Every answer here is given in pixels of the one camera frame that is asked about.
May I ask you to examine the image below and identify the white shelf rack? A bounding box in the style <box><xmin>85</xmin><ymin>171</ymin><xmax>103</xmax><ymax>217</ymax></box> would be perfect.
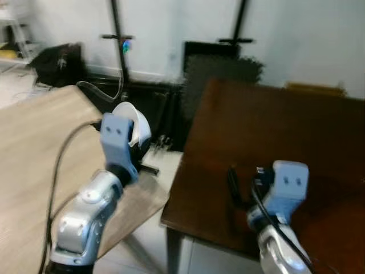
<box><xmin>0</xmin><ymin>0</ymin><xmax>36</xmax><ymax>65</ymax></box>

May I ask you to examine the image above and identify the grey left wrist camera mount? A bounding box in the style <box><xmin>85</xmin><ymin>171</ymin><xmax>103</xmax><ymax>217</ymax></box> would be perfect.
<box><xmin>99</xmin><ymin>112</ymin><xmax>141</xmax><ymax>184</ymax></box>

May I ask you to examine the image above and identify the black stand pole with light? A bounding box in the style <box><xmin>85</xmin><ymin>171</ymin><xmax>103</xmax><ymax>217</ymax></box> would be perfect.
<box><xmin>102</xmin><ymin>0</ymin><xmax>136</xmax><ymax>87</ymax></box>

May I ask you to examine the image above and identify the white bowl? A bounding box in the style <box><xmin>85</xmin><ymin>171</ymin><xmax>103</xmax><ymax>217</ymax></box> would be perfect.
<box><xmin>111</xmin><ymin>102</ymin><xmax>153</xmax><ymax>149</ymax></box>

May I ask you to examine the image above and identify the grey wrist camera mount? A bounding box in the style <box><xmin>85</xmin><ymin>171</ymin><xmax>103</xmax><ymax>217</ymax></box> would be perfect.
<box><xmin>99</xmin><ymin>112</ymin><xmax>141</xmax><ymax>184</ymax></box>
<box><xmin>250</xmin><ymin>160</ymin><xmax>310</xmax><ymax>224</ymax></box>

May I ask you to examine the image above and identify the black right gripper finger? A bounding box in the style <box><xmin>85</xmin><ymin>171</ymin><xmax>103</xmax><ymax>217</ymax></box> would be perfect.
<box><xmin>228</xmin><ymin>166</ymin><xmax>244</xmax><ymax>207</ymax></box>

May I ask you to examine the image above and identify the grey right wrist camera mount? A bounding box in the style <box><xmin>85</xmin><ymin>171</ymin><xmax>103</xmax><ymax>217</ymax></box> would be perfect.
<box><xmin>250</xmin><ymin>160</ymin><xmax>310</xmax><ymax>224</ymax></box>

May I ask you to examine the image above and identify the black bag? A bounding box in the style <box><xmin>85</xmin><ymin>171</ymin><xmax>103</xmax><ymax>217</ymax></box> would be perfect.
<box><xmin>27</xmin><ymin>42</ymin><xmax>87</xmax><ymax>88</ymax></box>

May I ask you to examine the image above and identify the light wooden table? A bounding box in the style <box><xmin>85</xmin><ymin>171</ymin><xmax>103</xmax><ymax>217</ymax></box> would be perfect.
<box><xmin>0</xmin><ymin>84</ymin><xmax>171</xmax><ymax>274</ymax></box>

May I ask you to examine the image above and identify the clear plastic hose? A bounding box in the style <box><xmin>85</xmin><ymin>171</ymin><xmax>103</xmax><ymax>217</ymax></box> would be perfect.
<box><xmin>76</xmin><ymin>54</ymin><xmax>127</xmax><ymax>104</ymax></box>

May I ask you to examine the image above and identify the dark brown wooden table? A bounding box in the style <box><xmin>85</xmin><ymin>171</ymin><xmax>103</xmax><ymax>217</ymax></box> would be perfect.
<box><xmin>161</xmin><ymin>78</ymin><xmax>365</xmax><ymax>274</ymax></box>

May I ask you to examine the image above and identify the black low stand base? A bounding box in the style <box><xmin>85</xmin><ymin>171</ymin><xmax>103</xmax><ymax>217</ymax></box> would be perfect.
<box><xmin>86</xmin><ymin>75</ymin><xmax>190</xmax><ymax>152</ymax></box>

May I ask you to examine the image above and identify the black foam panel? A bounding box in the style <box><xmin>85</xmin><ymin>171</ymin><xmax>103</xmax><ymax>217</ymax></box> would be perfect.
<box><xmin>181</xmin><ymin>41</ymin><xmax>265</xmax><ymax>118</ymax></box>

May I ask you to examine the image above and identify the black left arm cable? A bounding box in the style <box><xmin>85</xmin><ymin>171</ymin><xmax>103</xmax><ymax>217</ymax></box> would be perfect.
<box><xmin>38</xmin><ymin>121</ymin><xmax>104</xmax><ymax>274</ymax></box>

